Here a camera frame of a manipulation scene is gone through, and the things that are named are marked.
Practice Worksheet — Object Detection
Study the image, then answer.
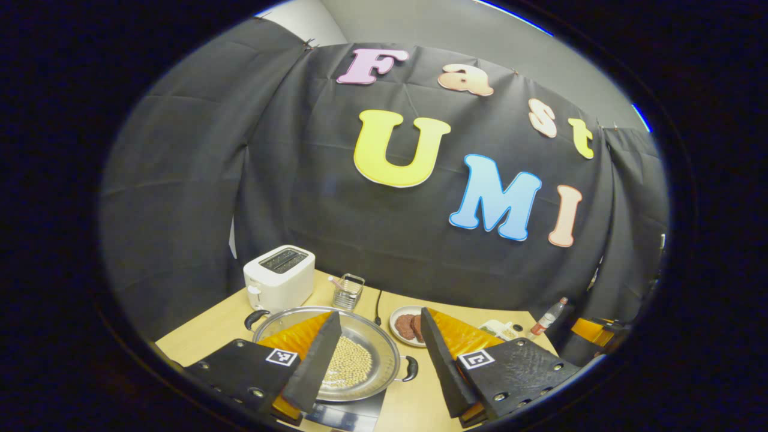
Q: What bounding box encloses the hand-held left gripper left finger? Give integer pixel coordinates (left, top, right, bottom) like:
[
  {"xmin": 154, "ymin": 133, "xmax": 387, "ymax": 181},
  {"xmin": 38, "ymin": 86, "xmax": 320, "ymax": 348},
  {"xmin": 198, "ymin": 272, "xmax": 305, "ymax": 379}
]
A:
[{"xmin": 183, "ymin": 311, "xmax": 343, "ymax": 427}]

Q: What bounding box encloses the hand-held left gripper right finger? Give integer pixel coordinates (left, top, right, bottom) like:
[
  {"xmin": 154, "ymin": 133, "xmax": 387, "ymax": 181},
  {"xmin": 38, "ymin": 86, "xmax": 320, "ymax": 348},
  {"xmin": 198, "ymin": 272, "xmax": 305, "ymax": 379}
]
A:
[{"xmin": 420, "ymin": 307, "xmax": 583, "ymax": 428}]

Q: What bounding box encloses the black induction cooktop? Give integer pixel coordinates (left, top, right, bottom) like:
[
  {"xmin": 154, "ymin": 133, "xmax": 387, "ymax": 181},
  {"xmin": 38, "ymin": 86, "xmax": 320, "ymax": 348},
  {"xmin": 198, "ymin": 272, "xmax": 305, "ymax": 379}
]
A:
[{"xmin": 303, "ymin": 393, "xmax": 388, "ymax": 432}]

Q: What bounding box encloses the steel pot with black handles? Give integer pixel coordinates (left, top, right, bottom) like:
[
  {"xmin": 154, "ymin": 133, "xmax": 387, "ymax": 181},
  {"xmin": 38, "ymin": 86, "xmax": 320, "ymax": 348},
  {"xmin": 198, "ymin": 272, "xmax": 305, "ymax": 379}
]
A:
[{"xmin": 244, "ymin": 306, "xmax": 419, "ymax": 403}]

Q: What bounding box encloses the pile of soybeans in pot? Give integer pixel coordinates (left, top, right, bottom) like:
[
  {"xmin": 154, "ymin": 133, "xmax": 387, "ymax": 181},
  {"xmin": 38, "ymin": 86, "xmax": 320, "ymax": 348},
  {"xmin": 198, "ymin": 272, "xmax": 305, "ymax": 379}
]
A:
[{"xmin": 321, "ymin": 335, "xmax": 374, "ymax": 389}]

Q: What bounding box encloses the water bottle with red label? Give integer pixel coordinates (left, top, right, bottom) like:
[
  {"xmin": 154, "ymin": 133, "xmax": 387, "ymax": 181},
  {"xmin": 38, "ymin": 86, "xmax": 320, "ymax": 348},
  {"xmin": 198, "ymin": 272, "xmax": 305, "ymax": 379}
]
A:
[{"xmin": 529, "ymin": 297, "xmax": 569, "ymax": 338}]

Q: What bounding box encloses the white round plate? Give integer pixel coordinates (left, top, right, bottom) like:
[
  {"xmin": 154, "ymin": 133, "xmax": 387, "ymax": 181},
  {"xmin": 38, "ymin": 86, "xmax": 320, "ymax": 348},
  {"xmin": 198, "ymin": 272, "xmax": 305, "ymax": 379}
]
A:
[{"xmin": 389, "ymin": 305, "xmax": 430, "ymax": 349}]

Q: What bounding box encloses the white divided dish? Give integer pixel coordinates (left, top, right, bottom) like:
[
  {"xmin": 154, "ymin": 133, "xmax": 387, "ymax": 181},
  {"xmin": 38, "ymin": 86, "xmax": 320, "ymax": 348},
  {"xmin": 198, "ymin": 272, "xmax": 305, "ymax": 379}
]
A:
[{"xmin": 478, "ymin": 320, "xmax": 521, "ymax": 341}]

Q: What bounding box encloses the white toaster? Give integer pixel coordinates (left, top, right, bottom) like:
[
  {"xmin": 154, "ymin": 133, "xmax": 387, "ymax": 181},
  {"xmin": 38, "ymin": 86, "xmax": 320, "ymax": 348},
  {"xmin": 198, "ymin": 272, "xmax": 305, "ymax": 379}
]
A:
[{"xmin": 243, "ymin": 245, "xmax": 316, "ymax": 314}]

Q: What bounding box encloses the wire mesh holder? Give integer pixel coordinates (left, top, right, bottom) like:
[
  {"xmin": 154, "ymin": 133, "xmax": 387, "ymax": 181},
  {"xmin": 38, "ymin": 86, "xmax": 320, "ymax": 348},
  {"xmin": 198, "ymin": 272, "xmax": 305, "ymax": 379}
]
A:
[{"xmin": 332, "ymin": 274, "xmax": 365, "ymax": 311}]

